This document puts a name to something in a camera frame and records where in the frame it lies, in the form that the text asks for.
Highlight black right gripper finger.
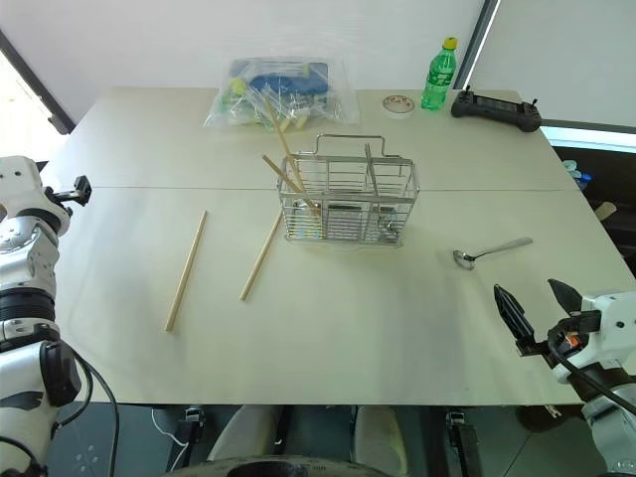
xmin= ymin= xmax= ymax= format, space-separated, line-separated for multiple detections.
xmin=547 ymin=278 xmax=584 ymax=317
xmin=493 ymin=283 xmax=538 ymax=356

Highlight metal wire cutlery basket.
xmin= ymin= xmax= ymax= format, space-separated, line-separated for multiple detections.
xmin=274 ymin=132 xmax=421 ymax=248

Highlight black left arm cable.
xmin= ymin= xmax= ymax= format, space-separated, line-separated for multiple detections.
xmin=0 ymin=342 xmax=121 ymax=477

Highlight green plastic bottle yellow cap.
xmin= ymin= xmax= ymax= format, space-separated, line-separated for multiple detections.
xmin=420 ymin=35 xmax=459 ymax=112

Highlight blue capped small bottles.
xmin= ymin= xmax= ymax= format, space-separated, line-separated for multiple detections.
xmin=562 ymin=158 xmax=596 ymax=191

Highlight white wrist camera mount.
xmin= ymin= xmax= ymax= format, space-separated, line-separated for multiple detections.
xmin=550 ymin=291 xmax=636 ymax=385
xmin=0 ymin=155 xmax=74 ymax=233

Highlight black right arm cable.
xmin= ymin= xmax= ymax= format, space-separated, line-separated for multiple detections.
xmin=548 ymin=331 xmax=636 ymax=416

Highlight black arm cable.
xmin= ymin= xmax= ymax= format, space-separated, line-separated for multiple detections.
xmin=548 ymin=331 xmax=636 ymax=416
xmin=0 ymin=342 xmax=121 ymax=477

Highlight dark rounded floor object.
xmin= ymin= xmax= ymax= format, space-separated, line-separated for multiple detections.
xmin=515 ymin=404 xmax=588 ymax=432

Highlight metal spoon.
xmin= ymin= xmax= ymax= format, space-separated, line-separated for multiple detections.
xmin=451 ymin=237 xmax=535 ymax=272

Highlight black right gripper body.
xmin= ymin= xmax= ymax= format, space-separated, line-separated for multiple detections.
xmin=516 ymin=310 xmax=603 ymax=370

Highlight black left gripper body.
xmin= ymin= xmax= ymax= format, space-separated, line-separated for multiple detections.
xmin=45 ymin=175 xmax=94 ymax=207

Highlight white tape roll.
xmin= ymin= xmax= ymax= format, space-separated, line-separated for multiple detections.
xmin=381 ymin=93 xmax=415 ymax=121

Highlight clear plastic bag with items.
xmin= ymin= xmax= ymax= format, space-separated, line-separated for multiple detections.
xmin=202 ymin=56 xmax=363 ymax=134

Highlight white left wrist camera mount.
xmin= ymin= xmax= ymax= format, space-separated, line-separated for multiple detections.
xmin=0 ymin=155 xmax=74 ymax=233

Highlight white floor cable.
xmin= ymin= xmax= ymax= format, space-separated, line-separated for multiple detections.
xmin=150 ymin=406 xmax=188 ymax=446

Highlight wooden chopstick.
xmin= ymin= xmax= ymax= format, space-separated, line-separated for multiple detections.
xmin=260 ymin=92 xmax=323 ymax=216
xmin=261 ymin=154 xmax=306 ymax=194
xmin=238 ymin=212 xmax=285 ymax=303
xmin=164 ymin=209 xmax=209 ymax=334

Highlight black handheld remote controller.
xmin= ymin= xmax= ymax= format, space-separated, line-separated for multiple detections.
xmin=449 ymin=84 xmax=544 ymax=134

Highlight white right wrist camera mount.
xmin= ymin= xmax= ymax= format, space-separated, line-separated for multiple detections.
xmin=550 ymin=291 xmax=636 ymax=385

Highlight dark window frame bar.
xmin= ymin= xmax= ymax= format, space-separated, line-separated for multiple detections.
xmin=0 ymin=27 xmax=77 ymax=136

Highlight black table leg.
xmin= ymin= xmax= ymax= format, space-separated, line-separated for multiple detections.
xmin=176 ymin=404 xmax=209 ymax=461
xmin=443 ymin=407 xmax=482 ymax=477

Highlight grey window frame bar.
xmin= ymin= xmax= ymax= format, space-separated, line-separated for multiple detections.
xmin=455 ymin=0 xmax=501 ymax=91

